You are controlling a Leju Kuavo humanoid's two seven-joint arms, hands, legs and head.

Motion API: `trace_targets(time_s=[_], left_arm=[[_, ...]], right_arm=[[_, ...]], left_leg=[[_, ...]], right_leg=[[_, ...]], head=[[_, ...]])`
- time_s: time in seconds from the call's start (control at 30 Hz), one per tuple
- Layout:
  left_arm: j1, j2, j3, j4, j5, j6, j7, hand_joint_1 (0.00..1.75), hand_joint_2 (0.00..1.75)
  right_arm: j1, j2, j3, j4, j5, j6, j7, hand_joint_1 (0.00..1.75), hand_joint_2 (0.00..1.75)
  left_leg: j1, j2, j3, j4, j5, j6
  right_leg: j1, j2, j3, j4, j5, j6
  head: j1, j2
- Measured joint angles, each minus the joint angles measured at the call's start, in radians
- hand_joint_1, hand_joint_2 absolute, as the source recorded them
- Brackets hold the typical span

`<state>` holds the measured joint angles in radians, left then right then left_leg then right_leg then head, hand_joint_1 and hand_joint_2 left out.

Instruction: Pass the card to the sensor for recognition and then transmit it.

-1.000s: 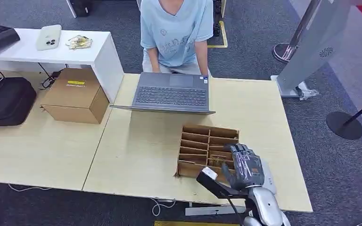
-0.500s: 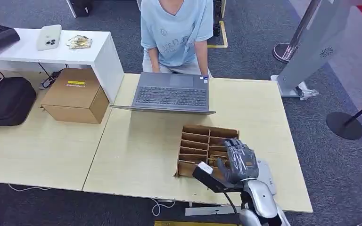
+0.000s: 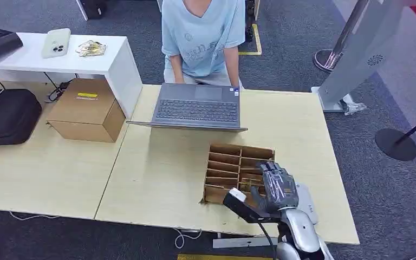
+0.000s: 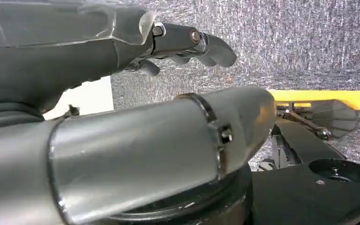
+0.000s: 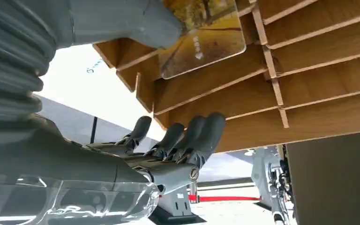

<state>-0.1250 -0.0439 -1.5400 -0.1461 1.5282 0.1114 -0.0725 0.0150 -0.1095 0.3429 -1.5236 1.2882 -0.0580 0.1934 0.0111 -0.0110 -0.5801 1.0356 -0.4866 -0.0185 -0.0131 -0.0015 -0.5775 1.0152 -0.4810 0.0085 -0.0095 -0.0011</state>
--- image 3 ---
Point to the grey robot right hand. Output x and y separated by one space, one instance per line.
278 190

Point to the patterned card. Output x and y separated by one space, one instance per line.
249 183

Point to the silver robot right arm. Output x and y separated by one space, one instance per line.
303 233

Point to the white card reader device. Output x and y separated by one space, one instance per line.
306 202

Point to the wooden compartment box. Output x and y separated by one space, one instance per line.
222 172

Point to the white bar under table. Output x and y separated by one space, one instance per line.
236 243

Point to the crumpled clear plastic wrap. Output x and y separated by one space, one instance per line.
353 107

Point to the grey laptop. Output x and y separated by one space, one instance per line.
197 107

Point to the black stanchion with round base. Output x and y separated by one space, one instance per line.
394 145

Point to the yellow floor tape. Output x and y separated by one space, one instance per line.
257 43

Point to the black wheeled object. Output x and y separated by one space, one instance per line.
249 34

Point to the grey kiosk stand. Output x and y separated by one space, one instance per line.
362 46

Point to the person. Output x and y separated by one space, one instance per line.
202 36

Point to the brown cardboard box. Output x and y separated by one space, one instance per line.
82 107

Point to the white desk riser shelf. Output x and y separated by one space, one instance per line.
86 61

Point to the crumpled gold wrapper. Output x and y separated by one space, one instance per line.
91 48

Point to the black equipment with white leg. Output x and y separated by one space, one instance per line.
93 9

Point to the pale smartphone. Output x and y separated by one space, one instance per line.
56 43

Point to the black carry case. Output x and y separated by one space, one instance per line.
7 116

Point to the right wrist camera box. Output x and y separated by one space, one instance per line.
240 206

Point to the chrome stanchion post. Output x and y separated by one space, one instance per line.
328 59

